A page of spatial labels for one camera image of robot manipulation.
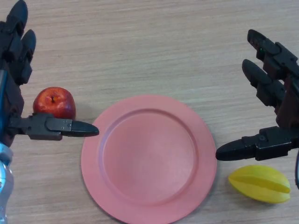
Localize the pink round plate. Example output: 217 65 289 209
81 94 218 224

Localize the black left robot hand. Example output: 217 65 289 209
0 0 100 148

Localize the yellow starfruit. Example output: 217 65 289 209
228 165 292 204

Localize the red apple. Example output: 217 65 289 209
32 86 77 120

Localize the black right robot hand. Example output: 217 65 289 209
215 29 299 162

